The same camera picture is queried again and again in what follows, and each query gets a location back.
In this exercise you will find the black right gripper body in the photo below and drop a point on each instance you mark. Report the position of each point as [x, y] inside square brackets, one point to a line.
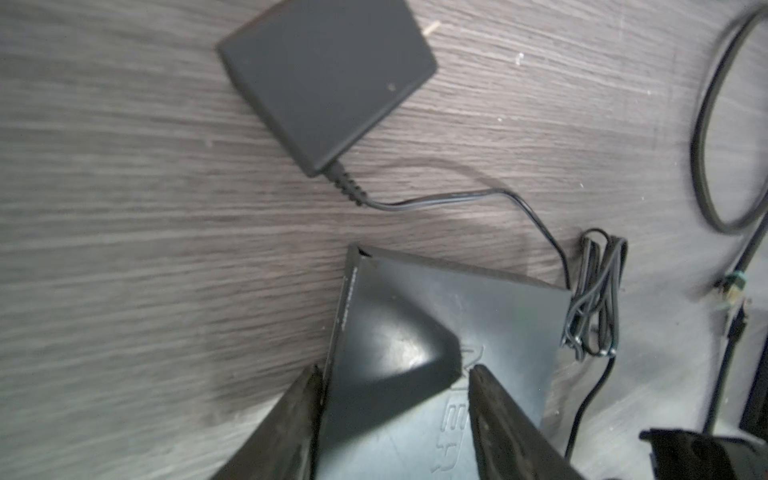
[680, 454]

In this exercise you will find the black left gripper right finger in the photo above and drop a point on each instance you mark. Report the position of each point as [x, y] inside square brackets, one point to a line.
[507, 444]

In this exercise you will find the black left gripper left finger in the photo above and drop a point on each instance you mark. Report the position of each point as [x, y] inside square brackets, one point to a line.
[283, 445]

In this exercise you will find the black power adapter with cord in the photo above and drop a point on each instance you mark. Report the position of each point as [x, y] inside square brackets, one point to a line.
[321, 74]

